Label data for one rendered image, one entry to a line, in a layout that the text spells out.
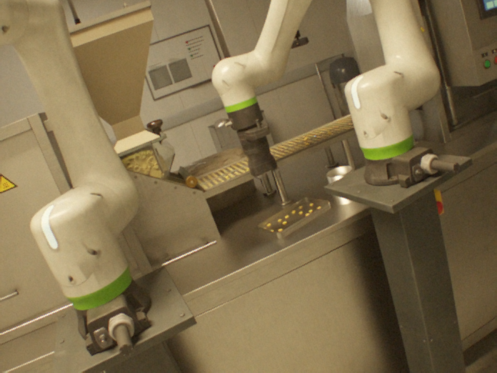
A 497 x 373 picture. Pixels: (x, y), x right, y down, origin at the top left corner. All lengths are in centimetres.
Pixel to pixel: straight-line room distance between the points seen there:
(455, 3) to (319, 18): 437
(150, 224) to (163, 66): 389
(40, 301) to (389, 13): 120
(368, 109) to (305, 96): 460
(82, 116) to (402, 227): 74
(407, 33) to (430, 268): 58
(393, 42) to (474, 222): 69
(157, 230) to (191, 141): 387
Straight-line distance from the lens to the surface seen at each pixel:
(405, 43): 106
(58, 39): 89
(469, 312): 162
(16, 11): 80
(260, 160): 117
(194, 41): 513
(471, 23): 142
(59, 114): 87
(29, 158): 119
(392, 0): 106
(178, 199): 126
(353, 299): 127
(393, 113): 94
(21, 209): 122
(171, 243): 129
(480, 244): 153
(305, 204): 133
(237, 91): 112
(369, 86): 92
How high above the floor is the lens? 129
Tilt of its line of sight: 14 degrees down
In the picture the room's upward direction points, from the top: 19 degrees counter-clockwise
